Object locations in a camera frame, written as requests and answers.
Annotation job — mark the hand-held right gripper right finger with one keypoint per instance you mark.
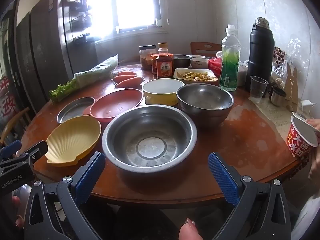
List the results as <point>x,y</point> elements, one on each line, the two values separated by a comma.
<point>222,180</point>

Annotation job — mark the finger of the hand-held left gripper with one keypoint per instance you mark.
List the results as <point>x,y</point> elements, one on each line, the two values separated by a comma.
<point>35,152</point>
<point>10,148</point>

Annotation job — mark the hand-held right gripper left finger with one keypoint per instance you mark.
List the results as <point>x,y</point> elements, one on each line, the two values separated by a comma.
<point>90,177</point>

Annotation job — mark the yellow shell-shaped plate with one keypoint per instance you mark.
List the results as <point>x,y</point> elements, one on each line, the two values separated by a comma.
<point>72,140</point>

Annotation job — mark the round steel plate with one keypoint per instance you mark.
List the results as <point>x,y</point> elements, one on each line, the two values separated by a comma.
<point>75,108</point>

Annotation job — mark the large steel bowl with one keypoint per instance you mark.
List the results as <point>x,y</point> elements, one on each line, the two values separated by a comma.
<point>150,142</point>

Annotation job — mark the pink oval plate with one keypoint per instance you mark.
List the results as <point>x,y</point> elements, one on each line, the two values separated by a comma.
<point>115,105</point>

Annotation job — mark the medium steel bowl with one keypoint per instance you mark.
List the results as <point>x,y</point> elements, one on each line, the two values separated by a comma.
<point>205,102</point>

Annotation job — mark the person's left hand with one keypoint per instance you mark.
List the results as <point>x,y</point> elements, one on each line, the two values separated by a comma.
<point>17,200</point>

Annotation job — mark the person's right hand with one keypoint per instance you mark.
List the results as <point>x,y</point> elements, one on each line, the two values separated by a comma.
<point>190,231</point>

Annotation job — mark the wooden armchair with brown seat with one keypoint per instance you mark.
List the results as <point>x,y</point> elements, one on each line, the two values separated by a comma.
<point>17,122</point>

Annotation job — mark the glass door with red characters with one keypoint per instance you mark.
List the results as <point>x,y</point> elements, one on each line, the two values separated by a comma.
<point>6,100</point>

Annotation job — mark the red instant noodle cup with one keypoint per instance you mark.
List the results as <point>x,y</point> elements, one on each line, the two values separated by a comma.
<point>298,142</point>

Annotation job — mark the bagged celery bunch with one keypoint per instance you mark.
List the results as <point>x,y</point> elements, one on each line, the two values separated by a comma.
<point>87,76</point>

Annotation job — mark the clear plastic cup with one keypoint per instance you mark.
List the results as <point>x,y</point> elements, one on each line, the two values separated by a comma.
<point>257,88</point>

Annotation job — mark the small steel mug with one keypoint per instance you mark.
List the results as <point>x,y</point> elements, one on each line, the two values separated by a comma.
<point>277,96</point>

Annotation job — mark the orange carrot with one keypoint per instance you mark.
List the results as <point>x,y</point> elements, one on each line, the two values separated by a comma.
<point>126,73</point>
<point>123,78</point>
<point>130,82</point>

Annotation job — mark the white dish of food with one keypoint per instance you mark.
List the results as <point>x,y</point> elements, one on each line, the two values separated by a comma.
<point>195,76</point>

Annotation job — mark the dark refrigerator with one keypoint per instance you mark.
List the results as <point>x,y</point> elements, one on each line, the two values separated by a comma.
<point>45,42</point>

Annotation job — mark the wooden rabbit ornament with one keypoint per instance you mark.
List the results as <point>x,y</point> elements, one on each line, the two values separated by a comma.
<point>291,90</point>

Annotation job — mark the red tissue pack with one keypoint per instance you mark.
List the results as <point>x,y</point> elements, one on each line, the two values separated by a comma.
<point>215,66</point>

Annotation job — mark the green drink bottle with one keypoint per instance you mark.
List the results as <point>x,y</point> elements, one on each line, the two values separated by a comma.
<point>229,65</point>

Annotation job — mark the white ceramic bowl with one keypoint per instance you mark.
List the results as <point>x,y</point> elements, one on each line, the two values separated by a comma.
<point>198,63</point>

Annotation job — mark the small steel bowl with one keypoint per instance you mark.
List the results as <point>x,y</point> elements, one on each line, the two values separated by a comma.
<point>181,60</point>

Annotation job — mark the sauce bottle with orange label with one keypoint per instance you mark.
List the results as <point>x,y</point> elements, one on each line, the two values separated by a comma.
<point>164,66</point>

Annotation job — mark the black thermos flask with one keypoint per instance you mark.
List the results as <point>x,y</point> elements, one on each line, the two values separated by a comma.
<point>258,55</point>

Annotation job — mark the jar with red lid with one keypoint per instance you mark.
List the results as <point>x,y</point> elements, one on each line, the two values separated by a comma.
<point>153,63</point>

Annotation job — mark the clear plastic bag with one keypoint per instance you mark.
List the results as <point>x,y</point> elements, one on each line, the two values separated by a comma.
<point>281,62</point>

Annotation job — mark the glass jar with black lid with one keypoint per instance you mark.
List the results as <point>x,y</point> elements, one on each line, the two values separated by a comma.
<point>147,57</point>

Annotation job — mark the wooden chair with cutout back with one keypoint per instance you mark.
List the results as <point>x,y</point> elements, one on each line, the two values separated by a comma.
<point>205,47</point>

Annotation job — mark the window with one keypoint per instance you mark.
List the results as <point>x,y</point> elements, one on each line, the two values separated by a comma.
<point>135,5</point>

